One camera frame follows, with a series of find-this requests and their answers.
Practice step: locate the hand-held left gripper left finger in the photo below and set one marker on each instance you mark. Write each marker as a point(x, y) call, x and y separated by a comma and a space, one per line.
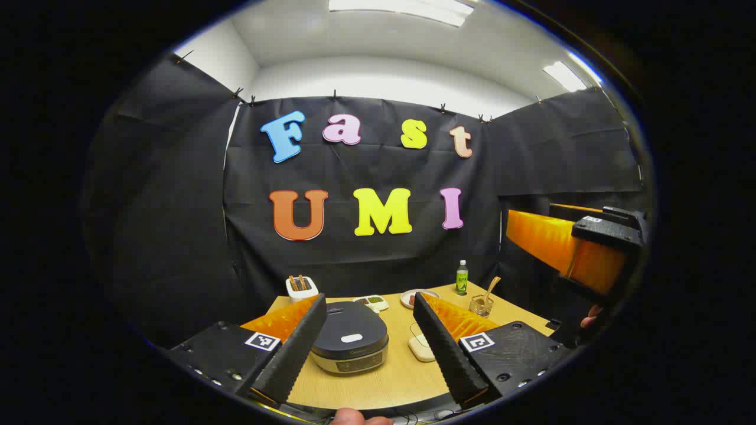
point(295, 354)

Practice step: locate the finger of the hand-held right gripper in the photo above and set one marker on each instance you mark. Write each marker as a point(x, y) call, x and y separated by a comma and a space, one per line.
point(537, 236)
point(623, 216)

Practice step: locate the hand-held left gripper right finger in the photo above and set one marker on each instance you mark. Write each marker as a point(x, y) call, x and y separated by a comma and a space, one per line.
point(449, 360)

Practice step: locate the white container of rice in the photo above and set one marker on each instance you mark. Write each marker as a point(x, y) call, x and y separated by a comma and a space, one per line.
point(420, 349)

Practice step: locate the black rice cooker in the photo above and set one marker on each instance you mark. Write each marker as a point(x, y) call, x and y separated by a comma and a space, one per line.
point(348, 321)

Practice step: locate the wooden spoon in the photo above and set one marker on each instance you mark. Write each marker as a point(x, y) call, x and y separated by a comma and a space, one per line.
point(492, 284)

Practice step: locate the white toaster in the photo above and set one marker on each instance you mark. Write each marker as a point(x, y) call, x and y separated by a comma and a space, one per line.
point(302, 293)

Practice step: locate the white round plate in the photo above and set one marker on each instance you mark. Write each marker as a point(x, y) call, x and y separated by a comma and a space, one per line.
point(425, 295)

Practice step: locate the green label plastic bottle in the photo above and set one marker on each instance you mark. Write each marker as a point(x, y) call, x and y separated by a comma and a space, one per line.
point(462, 282)

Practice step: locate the white compartment dish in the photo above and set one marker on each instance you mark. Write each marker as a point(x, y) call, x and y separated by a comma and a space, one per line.
point(373, 303)

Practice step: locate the black backdrop cloth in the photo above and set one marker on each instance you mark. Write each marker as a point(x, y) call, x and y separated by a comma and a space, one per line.
point(366, 260)

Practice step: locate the ceiling light panel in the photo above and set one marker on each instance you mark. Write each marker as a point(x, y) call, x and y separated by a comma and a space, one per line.
point(407, 9)
point(564, 75)

